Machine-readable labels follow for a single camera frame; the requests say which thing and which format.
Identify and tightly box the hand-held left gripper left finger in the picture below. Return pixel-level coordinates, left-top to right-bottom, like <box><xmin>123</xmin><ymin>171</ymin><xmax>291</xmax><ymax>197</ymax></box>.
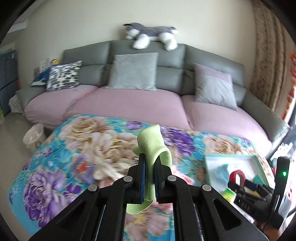
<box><xmin>29</xmin><ymin>154</ymin><xmax>147</xmax><ymax>241</ymax></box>

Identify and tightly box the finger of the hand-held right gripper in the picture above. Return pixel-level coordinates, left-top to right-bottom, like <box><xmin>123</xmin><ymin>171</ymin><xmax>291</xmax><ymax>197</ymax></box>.
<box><xmin>228</xmin><ymin>181</ymin><xmax>270</xmax><ymax>209</ymax></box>
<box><xmin>245</xmin><ymin>179</ymin><xmax>275</xmax><ymax>197</ymax></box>

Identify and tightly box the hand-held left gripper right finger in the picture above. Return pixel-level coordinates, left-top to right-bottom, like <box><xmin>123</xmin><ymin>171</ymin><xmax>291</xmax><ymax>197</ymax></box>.
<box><xmin>154</xmin><ymin>160</ymin><xmax>269</xmax><ymax>241</ymax></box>

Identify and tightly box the red tape roll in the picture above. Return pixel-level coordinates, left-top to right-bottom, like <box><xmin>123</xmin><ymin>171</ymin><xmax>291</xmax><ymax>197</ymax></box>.
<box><xmin>228</xmin><ymin>170</ymin><xmax>247</xmax><ymax>187</ymax></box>

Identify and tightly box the green yellow sponge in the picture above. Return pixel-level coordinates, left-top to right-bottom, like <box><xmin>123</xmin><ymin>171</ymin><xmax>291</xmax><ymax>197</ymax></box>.
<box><xmin>221</xmin><ymin>188</ymin><xmax>236</xmax><ymax>202</ymax></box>

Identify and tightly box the blue face mask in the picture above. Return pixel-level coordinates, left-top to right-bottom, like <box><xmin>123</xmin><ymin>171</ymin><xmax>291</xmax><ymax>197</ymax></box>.
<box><xmin>214</xmin><ymin>163</ymin><xmax>234</xmax><ymax>183</ymax></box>

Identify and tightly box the light green cloth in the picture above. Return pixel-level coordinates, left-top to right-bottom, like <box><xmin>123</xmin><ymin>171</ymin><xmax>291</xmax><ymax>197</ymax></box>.
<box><xmin>126</xmin><ymin>124</ymin><xmax>173</xmax><ymax>215</ymax></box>

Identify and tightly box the cream lace sleeve cover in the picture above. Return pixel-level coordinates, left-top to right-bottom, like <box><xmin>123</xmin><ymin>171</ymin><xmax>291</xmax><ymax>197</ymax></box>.
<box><xmin>94</xmin><ymin>160</ymin><xmax>130</xmax><ymax>180</ymax></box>

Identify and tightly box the teal shallow box tray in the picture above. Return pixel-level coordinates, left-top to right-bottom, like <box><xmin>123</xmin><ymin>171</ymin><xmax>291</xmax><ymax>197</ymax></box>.
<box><xmin>203</xmin><ymin>154</ymin><xmax>274</xmax><ymax>197</ymax></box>

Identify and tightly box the grey sofa with pink seats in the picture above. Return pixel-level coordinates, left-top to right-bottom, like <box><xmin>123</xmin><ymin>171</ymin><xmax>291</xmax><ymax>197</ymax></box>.
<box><xmin>16</xmin><ymin>40</ymin><xmax>290</xmax><ymax>149</ymax></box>

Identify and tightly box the floral blanket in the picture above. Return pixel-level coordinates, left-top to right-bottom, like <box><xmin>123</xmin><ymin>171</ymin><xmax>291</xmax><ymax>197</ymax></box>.
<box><xmin>8</xmin><ymin>113</ymin><xmax>275</xmax><ymax>241</ymax></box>

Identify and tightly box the grey and pink pillow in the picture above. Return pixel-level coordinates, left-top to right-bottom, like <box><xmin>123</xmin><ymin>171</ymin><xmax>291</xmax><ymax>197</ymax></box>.
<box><xmin>193</xmin><ymin>63</ymin><xmax>238</xmax><ymax>111</ymax></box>

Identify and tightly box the red hanging decoration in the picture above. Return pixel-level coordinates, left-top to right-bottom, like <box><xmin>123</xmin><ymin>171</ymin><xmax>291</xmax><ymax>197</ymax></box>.
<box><xmin>284</xmin><ymin>53</ymin><xmax>296</xmax><ymax>121</ymax></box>

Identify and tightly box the plain grey pillow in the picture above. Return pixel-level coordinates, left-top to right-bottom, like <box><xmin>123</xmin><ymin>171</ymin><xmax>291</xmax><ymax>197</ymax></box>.
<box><xmin>107</xmin><ymin>52</ymin><xmax>159</xmax><ymax>91</ymax></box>

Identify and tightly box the white waste basket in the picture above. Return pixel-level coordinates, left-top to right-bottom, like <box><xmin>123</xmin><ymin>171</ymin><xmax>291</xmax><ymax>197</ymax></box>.
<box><xmin>23</xmin><ymin>123</ymin><xmax>45</xmax><ymax>149</ymax></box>

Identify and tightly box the beige patterned curtain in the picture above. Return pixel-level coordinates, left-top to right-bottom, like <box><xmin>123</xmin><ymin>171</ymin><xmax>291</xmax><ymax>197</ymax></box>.
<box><xmin>250</xmin><ymin>5</ymin><xmax>296</xmax><ymax>112</ymax></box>

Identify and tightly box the black white patterned pillow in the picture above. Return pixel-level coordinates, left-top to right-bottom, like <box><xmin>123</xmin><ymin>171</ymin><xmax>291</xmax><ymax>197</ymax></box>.
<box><xmin>46</xmin><ymin>61</ymin><xmax>82</xmax><ymax>91</ymax></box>

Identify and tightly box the blue white cushion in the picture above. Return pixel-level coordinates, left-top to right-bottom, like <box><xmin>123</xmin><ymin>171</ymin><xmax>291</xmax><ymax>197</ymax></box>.
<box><xmin>31</xmin><ymin>66</ymin><xmax>57</xmax><ymax>87</ymax></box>

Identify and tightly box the grey white plush dog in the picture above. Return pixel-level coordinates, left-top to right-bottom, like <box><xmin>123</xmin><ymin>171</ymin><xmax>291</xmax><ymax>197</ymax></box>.
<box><xmin>122</xmin><ymin>22</ymin><xmax>178</xmax><ymax>51</ymax></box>

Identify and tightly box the white cloth bundle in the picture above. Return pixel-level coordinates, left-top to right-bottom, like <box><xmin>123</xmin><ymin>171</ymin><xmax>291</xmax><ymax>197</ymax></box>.
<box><xmin>10</xmin><ymin>95</ymin><xmax>24</xmax><ymax>114</ymax></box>

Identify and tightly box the stack of books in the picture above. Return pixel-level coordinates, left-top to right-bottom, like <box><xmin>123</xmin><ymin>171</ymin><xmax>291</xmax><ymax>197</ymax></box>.
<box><xmin>33</xmin><ymin>58</ymin><xmax>62</xmax><ymax>77</ymax></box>

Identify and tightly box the blue cabinet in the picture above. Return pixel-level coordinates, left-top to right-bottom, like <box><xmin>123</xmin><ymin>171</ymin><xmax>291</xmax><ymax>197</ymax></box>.
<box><xmin>0</xmin><ymin>50</ymin><xmax>19</xmax><ymax>116</ymax></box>

